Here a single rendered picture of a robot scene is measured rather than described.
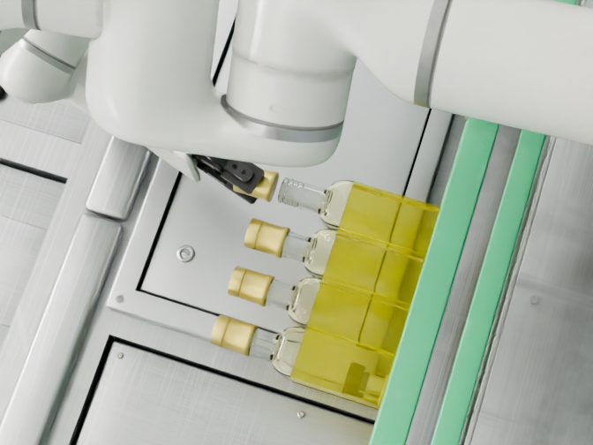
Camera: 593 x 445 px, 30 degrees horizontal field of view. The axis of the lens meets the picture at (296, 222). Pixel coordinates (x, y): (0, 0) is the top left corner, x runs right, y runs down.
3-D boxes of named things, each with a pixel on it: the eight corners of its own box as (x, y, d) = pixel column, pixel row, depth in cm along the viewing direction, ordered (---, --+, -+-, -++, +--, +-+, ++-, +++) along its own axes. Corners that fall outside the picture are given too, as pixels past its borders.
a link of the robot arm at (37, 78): (19, 0, 119) (-26, 75, 120) (98, 50, 118) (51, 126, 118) (73, 27, 134) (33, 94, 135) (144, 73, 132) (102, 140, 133)
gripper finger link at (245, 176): (201, 164, 125) (250, 196, 124) (198, 155, 122) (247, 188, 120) (217, 141, 125) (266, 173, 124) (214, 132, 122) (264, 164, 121)
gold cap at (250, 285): (274, 283, 125) (237, 272, 126) (274, 271, 122) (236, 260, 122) (264, 311, 124) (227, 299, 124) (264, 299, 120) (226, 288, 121)
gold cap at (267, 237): (290, 232, 126) (254, 221, 127) (289, 224, 123) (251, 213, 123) (281, 261, 125) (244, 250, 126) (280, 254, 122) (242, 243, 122)
